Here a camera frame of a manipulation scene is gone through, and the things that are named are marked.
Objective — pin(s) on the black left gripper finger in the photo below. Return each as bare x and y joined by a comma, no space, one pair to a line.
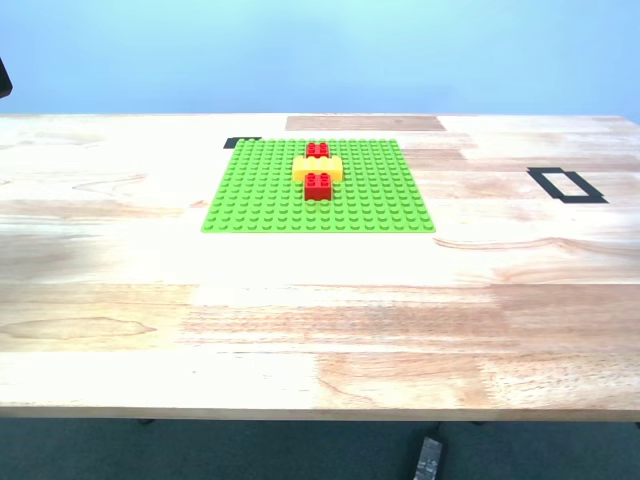
4,82

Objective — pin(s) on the yellow two-by-four brick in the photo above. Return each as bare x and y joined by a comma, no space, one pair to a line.
300,170

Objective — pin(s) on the green lego baseplate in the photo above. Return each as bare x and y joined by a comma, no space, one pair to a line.
260,200

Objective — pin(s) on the red two-by-two brick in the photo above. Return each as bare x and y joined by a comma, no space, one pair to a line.
317,150
318,188

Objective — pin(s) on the black tape corner marker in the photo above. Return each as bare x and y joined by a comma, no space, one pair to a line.
230,143

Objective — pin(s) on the grey speckled metal bar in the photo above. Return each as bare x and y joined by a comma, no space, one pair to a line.
428,457

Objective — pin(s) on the black tape rectangle outline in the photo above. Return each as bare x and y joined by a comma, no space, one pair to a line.
585,200

